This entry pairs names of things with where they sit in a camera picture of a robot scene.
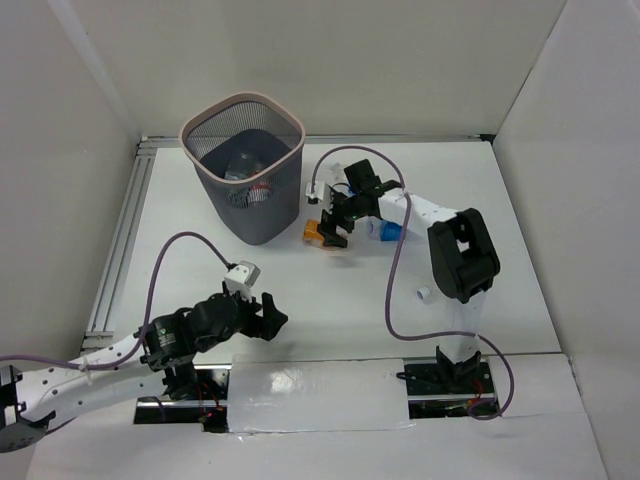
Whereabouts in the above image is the blue label bottle blue cap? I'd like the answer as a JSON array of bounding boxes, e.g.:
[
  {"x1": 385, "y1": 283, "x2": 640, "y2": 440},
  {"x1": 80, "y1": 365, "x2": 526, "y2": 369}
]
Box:
[{"x1": 366, "y1": 217, "x2": 403, "y2": 242}]

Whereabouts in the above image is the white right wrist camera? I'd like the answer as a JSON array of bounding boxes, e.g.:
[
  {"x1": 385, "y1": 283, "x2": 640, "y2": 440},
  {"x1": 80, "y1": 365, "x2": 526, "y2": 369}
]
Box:
[{"x1": 305, "y1": 180, "x2": 335, "y2": 210}]

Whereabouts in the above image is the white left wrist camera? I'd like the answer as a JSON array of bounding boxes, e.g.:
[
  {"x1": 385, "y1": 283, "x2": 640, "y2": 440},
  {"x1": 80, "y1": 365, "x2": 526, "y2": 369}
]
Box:
[{"x1": 223, "y1": 261, "x2": 261, "y2": 302}]

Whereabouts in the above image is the green label water bottle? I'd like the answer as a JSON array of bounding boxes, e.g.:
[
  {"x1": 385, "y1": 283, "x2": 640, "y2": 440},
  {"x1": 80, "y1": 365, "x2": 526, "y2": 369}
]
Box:
[{"x1": 224, "y1": 150, "x2": 265, "y2": 181}]

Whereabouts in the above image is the small orange juice bottle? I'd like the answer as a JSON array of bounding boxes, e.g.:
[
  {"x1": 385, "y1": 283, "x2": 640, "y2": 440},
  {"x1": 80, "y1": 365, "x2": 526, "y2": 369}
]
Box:
[{"x1": 302, "y1": 219, "x2": 343, "y2": 250}]

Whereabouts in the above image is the red label water bottle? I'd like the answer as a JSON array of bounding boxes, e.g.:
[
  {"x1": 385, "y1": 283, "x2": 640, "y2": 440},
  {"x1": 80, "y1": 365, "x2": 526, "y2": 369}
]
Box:
[{"x1": 246, "y1": 176, "x2": 273, "y2": 205}]

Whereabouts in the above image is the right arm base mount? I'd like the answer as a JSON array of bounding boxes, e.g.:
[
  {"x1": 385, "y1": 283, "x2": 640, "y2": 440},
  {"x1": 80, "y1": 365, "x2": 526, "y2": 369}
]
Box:
[{"x1": 395, "y1": 348, "x2": 500, "y2": 420}]

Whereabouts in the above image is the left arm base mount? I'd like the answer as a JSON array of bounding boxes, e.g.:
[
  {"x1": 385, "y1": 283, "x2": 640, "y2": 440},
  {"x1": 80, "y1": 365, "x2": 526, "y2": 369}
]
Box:
[{"x1": 133, "y1": 364, "x2": 231, "y2": 434}]

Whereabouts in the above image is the clear bottle white cap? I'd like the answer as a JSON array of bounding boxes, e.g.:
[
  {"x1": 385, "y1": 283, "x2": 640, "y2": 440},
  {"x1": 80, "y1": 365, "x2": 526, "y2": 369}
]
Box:
[{"x1": 416, "y1": 285, "x2": 435, "y2": 304}]

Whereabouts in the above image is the grey mesh waste bin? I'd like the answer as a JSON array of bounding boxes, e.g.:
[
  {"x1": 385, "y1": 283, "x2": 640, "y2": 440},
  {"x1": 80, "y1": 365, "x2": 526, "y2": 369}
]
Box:
[{"x1": 179, "y1": 92, "x2": 306, "y2": 245}]

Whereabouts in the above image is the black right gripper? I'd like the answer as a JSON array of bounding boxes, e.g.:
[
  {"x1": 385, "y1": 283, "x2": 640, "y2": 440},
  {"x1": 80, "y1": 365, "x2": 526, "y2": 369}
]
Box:
[{"x1": 317, "y1": 188, "x2": 366, "y2": 249}]

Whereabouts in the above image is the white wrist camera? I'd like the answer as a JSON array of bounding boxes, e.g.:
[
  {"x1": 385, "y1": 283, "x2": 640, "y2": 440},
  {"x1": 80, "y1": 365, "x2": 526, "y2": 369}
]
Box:
[
  {"x1": 223, "y1": 261, "x2": 261, "y2": 302},
  {"x1": 305, "y1": 180, "x2": 335, "y2": 210}
]

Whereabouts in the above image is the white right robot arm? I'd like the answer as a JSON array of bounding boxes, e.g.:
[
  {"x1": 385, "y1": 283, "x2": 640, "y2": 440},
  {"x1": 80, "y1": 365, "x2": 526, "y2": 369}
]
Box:
[{"x1": 305, "y1": 159, "x2": 501, "y2": 392}]

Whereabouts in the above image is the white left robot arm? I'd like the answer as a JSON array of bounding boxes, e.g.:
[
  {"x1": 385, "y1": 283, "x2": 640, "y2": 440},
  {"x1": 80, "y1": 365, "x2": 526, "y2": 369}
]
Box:
[{"x1": 1, "y1": 293, "x2": 288, "y2": 453}]

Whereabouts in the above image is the blue label bottle upper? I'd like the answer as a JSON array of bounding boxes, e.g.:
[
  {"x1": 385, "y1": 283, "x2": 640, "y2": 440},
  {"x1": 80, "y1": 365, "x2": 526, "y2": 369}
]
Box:
[{"x1": 329, "y1": 162, "x2": 355, "y2": 196}]

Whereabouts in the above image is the aluminium frame rail left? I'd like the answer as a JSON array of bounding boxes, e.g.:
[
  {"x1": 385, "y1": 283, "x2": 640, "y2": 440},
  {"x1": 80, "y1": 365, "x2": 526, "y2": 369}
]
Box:
[{"x1": 80, "y1": 140, "x2": 157, "y2": 353}]

